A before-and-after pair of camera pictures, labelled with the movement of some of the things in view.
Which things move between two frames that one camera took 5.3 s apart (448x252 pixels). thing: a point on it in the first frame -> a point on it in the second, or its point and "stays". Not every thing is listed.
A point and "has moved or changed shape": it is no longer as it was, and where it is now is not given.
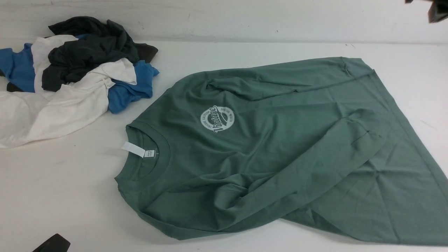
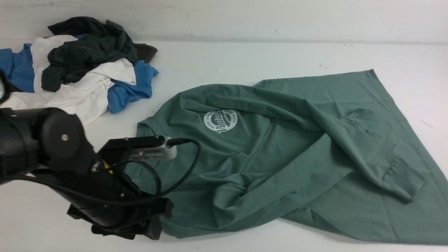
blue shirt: [18, 67] stays
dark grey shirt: [99, 44] stays
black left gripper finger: [57, 243] -> [102, 195]
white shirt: [27, 118] stays
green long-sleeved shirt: [320, 142] has moved or changed shape
